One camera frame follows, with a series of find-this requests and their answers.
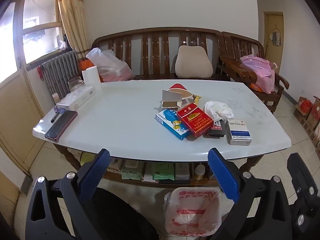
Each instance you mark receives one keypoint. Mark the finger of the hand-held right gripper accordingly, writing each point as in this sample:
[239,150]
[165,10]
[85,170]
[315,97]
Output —
[302,175]

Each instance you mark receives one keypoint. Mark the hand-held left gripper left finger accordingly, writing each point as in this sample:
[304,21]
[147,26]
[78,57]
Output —
[100,170]

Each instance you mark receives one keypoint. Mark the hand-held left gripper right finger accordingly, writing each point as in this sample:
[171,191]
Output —
[222,175]

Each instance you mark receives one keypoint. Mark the dark cigarette pack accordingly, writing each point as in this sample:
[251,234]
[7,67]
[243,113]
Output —
[216,131]

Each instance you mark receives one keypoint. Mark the white and blue medicine box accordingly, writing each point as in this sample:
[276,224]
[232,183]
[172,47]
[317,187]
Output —
[238,131]

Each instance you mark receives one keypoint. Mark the plastic bag lined trash bin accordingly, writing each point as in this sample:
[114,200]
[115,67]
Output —
[192,212]

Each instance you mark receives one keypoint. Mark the red cigarette pack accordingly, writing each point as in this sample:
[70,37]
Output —
[195,120]

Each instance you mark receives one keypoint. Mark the white tissue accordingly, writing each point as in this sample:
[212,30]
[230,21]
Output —
[217,110]

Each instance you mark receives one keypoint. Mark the yellow wrapper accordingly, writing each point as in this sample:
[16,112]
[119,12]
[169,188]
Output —
[197,98]

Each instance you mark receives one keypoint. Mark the small cardboard box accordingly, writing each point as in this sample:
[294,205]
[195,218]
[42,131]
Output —
[170,97]

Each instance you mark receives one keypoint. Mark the white and red carton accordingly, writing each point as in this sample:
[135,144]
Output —
[115,166]

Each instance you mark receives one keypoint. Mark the white bottle yellow label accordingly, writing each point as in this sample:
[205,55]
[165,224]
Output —
[200,172]

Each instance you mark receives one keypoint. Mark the grey green wipes pack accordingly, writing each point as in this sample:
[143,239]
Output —
[132,171]

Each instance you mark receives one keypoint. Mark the grey white carton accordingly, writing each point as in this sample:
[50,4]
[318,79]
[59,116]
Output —
[182,171]

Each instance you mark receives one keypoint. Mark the pink and white box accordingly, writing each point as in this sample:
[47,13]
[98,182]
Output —
[149,173]

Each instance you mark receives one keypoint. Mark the white top wooden table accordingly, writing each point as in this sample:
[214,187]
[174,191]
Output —
[125,120]

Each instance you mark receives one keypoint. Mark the brown cardboard box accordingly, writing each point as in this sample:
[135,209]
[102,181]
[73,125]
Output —
[315,120]

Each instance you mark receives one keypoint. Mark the dark smartphone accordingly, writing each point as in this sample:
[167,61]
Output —
[61,126]

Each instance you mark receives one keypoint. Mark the bright green wipes pack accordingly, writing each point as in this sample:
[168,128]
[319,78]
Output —
[163,171]

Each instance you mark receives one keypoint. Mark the black pen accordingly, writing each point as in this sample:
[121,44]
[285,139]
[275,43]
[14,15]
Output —
[55,117]

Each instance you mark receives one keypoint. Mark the red plastic bag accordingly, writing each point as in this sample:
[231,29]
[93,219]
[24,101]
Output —
[306,105]

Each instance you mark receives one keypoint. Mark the long white flat box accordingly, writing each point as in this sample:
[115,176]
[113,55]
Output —
[77,96]

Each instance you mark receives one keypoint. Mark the small pink bottle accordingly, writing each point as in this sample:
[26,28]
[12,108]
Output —
[55,98]

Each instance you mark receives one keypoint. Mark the clear glass mug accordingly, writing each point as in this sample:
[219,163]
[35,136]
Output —
[75,83]

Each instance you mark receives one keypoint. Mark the white paper towel roll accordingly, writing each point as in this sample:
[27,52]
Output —
[91,77]

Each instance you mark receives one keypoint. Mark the orange packet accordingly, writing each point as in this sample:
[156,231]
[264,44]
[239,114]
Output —
[256,87]

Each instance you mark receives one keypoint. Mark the wooden armchair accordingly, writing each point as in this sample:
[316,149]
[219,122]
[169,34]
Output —
[237,72]

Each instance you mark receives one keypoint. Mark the orange bag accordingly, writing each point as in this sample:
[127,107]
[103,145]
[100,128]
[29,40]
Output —
[85,67]

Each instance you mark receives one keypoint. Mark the translucent white plastic bag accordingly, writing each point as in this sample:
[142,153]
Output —
[112,65]

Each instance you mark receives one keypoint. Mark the pink plastic bag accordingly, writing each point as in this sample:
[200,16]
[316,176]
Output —
[260,72]

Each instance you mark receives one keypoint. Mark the grey radiator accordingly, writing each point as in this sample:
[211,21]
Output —
[60,67]

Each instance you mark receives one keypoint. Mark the red cloth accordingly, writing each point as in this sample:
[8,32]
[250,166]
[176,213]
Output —
[40,72]

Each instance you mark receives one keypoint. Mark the yellow balcony door with window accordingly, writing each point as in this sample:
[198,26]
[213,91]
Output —
[15,92]

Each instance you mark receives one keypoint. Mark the beige cushion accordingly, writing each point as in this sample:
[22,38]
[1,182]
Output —
[193,62]

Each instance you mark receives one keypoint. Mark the yellow interior door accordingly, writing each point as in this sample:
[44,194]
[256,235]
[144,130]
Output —
[270,55]

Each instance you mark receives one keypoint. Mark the small white plastic bag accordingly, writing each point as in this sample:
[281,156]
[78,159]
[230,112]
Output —
[62,45]

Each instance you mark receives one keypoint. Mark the hanger with grey cloth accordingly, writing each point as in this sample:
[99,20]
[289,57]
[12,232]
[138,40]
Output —
[275,37]

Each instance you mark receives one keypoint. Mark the wooden slatted bench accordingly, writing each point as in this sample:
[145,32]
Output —
[155,30]

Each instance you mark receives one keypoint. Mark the beige patterned curtain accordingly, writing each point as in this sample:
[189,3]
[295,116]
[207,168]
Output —
[72,17]

